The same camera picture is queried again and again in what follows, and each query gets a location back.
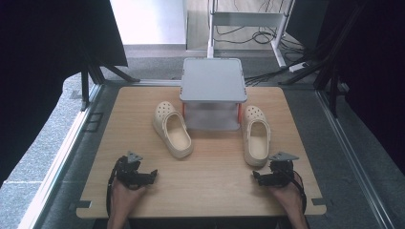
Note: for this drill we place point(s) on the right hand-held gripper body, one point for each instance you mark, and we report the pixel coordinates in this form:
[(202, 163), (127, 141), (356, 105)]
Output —
[(281, 173)]

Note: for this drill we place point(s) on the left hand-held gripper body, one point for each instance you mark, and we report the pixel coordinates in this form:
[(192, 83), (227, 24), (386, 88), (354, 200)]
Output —
[(130, 173)]

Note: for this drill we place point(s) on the person's left hand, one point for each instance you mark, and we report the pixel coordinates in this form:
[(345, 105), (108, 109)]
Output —
[(125, 195)]

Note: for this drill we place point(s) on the cream clog shoe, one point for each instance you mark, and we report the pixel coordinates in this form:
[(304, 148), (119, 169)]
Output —
[(175, 130), (256, 136)]

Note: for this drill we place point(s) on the black table clip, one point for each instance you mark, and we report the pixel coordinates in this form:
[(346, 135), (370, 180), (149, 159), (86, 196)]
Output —
[(319, 201)]

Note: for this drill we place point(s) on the black metal stand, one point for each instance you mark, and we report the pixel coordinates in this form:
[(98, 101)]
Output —
[(324, 63), (95, 74)]

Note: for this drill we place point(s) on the grey shoe rack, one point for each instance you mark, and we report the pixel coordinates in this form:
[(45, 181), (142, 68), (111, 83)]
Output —
[(212, 81)]

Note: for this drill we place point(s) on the white power strip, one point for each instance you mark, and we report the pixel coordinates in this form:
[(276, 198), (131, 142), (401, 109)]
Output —
[(298, 66)]

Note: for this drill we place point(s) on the dark curtain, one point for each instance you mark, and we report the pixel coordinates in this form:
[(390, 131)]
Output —
[(47, 63), (375, 79)]

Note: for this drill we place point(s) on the aluminium frame rail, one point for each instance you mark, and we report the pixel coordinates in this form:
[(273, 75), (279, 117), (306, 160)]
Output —
[(60, 159), (353, 159)]

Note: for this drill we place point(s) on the white desk frame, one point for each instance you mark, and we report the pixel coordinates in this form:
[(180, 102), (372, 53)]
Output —
[(245, 19)]

